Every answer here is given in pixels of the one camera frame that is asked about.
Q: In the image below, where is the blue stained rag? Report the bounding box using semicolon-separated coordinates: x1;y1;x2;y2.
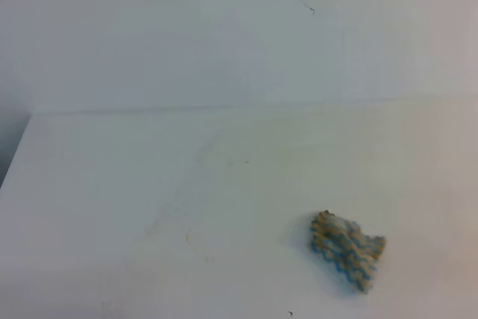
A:
310;211;387;294

